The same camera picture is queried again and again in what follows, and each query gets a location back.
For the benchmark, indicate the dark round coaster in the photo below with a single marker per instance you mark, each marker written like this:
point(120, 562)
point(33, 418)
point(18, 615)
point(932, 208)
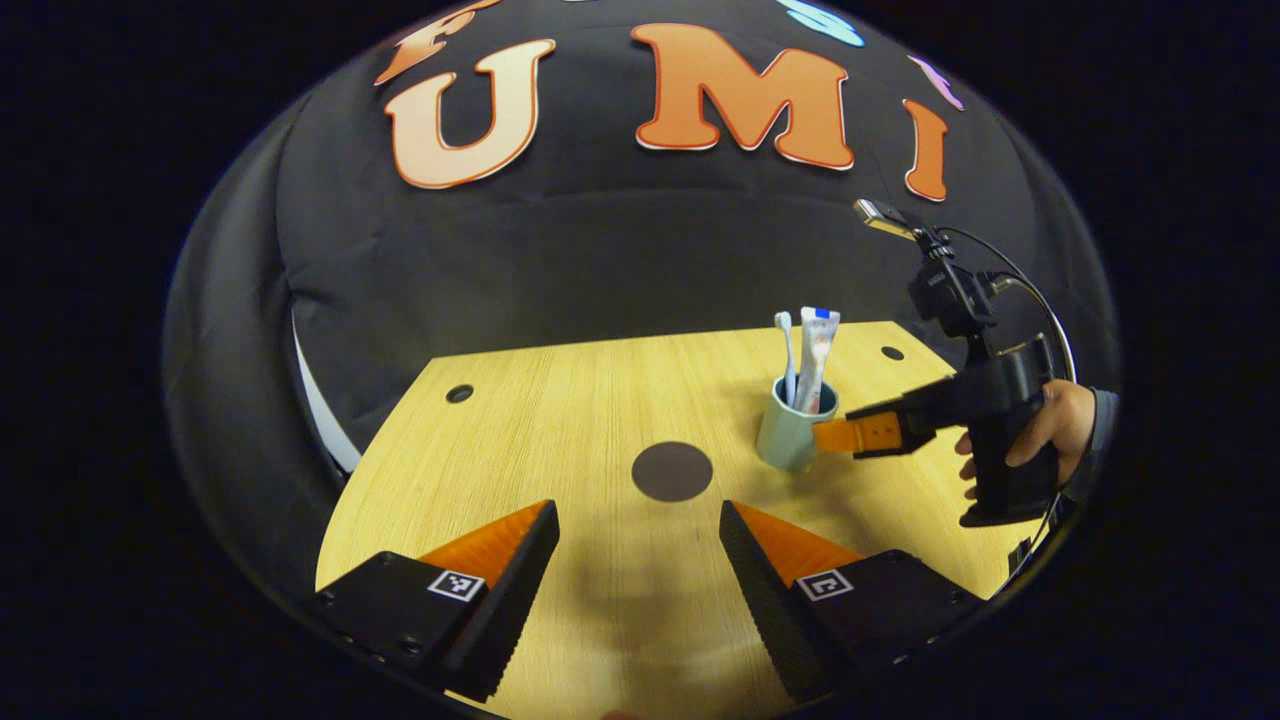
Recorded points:
point(672, 471)

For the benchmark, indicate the white toothbrush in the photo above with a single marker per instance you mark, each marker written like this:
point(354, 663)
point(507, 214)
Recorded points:
point(788, 350)

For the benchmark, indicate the white toothpaste tube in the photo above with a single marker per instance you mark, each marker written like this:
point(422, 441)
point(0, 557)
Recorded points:
point(817, 350)

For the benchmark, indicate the light blue cup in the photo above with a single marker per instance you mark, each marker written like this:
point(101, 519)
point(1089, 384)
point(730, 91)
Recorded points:
point(785, 435)

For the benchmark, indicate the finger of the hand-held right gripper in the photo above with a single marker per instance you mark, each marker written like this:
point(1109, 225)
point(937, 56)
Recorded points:
point(870, 435)

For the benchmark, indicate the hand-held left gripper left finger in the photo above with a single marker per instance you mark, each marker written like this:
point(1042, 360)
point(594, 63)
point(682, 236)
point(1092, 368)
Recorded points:
point(505, 605)

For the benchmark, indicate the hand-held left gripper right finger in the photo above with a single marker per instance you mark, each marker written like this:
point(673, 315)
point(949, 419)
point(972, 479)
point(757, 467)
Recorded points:
point(770, 605)

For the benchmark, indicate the wooden desktop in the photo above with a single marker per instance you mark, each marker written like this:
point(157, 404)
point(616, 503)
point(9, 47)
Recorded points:
point(560, 420)

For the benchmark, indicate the black backdrop cloth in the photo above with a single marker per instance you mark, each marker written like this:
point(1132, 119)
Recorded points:
point(600, 260)

